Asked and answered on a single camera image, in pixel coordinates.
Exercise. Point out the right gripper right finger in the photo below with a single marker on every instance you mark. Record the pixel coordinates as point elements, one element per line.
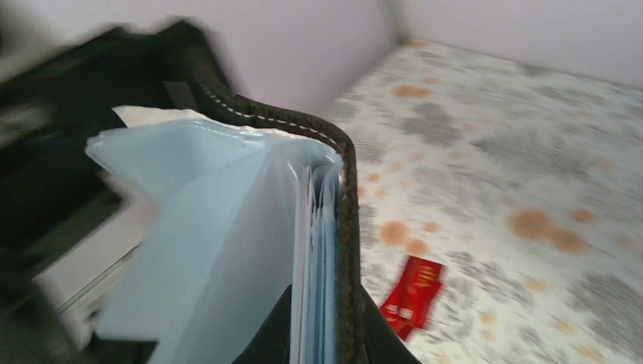
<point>382,345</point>

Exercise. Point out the red VIP card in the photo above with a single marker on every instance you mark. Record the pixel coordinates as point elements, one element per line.
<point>408,306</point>

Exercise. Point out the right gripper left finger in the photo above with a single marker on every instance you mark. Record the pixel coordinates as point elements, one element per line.
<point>271,343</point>

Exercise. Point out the floral patterned table mat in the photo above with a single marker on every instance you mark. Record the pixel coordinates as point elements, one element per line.
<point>526,184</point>

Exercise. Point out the black leather card holder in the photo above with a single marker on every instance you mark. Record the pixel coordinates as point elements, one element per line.
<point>253,198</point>

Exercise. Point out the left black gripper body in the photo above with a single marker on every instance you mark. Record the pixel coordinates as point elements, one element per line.
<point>64,220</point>

